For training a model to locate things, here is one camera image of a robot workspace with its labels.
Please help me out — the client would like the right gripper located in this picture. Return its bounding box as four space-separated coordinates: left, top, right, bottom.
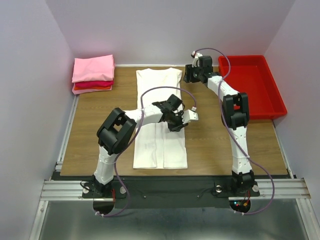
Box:
182 63 203 83

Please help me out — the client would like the white t shirt red print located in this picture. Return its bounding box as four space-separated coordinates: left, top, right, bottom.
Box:
133 68 188 169

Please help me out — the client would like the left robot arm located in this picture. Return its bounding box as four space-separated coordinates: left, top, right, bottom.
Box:
90 94 198 197

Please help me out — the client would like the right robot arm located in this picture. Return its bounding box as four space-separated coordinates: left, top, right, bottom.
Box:
183 52 255 195

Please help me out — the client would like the red plastic bin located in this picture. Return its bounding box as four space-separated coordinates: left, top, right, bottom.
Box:
218 55 288 120

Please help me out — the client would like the orange folded shirt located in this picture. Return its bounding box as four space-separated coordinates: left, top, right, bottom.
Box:
73 86 112 92

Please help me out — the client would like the magenta folded shirt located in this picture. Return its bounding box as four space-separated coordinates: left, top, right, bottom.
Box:
74 80 114 88

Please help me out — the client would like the light pink folded shirt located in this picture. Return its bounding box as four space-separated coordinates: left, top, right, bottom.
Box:
72 54 115 83

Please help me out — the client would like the pink bottom folded shirt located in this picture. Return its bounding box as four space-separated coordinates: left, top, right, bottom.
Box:
72 87 112 95

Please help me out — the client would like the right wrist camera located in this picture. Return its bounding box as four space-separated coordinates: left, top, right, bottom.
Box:
191 51 203 68

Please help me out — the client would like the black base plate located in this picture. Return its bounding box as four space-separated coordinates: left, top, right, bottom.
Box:
82 176 260 209

